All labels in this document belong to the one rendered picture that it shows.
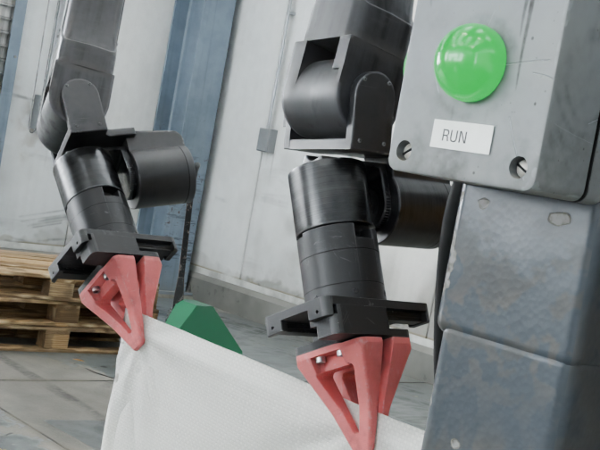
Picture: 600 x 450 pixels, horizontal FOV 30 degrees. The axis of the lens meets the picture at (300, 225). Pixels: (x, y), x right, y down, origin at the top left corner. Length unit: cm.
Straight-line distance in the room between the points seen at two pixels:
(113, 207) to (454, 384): 59
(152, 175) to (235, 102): 808
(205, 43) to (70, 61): 797
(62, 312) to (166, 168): 518
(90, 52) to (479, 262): 68
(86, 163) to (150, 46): 826
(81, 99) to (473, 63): 69
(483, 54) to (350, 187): 37
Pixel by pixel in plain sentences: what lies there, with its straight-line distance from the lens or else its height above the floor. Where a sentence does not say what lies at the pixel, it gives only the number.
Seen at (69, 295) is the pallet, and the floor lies 32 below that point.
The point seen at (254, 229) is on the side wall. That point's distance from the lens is 873.
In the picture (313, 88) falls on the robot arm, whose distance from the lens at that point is 79.
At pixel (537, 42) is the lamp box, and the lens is 42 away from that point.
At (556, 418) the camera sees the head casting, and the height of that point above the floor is 116.
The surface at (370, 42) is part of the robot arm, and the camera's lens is 79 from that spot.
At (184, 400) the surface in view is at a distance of 93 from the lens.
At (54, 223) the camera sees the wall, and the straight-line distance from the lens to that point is 900.
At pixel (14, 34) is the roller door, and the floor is 181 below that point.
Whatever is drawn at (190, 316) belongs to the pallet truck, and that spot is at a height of 33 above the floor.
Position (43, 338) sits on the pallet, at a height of 7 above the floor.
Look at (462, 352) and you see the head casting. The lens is 48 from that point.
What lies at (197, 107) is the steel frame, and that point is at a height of 154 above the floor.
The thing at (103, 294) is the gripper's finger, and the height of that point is 109.
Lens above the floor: 124
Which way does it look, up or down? 3 degrees down
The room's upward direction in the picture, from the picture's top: 10 degrees clockwise
